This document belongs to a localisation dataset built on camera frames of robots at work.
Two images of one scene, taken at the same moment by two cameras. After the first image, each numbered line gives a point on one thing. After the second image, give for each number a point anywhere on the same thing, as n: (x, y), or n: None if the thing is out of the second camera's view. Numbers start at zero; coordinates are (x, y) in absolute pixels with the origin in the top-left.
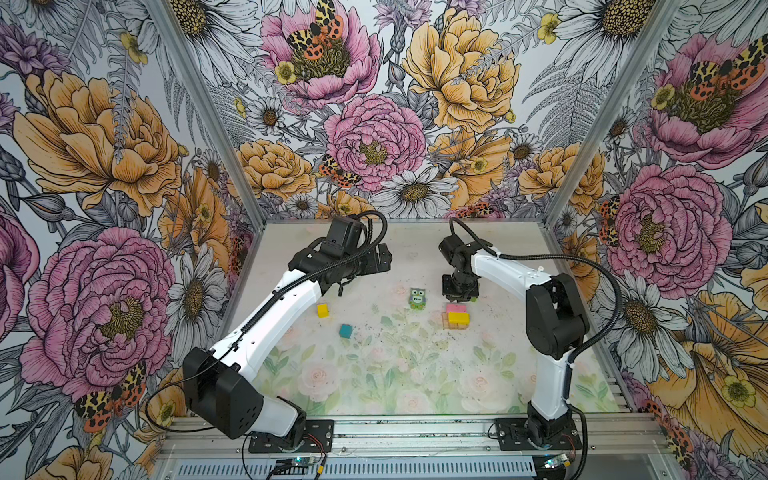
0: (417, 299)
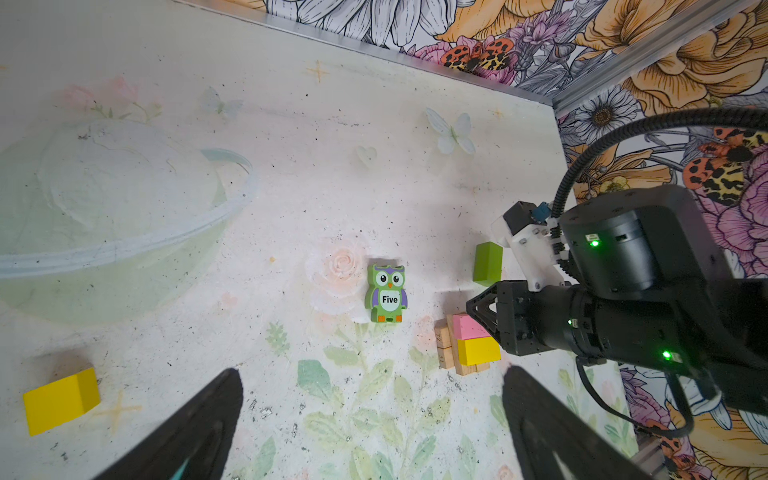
0: (385, 294)
